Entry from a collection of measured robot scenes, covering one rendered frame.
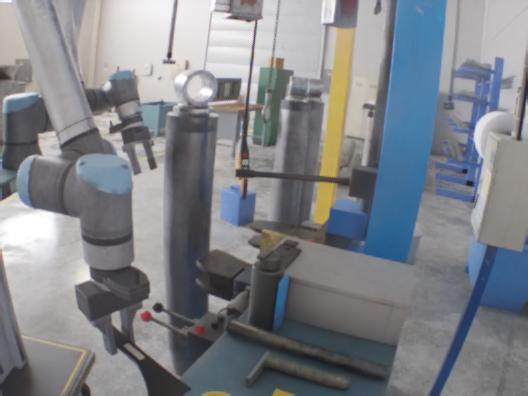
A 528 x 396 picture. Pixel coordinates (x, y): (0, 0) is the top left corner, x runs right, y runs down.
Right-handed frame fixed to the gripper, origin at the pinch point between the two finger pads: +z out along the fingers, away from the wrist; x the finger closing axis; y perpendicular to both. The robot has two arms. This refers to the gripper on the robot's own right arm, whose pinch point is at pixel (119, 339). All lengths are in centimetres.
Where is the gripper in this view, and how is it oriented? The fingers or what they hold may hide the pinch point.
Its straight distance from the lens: 76.8
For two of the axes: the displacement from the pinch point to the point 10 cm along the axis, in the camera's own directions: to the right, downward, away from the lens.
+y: -8.0, -2.6, 5.4
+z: -1.1, 9.5, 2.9
